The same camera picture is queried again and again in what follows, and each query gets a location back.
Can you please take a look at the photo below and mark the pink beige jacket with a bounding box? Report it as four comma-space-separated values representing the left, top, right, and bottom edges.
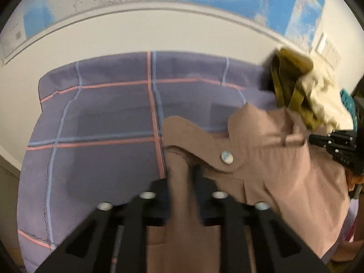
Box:
147, 104, 350, 272

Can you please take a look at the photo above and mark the cream white garment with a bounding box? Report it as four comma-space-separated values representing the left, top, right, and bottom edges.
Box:
298, 59, 354, 132

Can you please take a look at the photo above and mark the teal perforated plastic basket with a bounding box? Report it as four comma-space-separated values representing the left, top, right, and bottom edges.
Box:
340, 89, 356, 125

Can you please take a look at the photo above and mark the mustard yellow garment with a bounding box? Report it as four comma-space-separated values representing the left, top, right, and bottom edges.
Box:
270, 48, 323, 131

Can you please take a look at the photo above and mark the purple plaid bed sheet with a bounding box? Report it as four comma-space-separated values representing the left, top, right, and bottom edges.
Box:
17, 51, 276, 272

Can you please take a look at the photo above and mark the white wall socket panel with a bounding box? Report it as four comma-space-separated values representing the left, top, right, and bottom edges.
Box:
315, 32, 341, 70

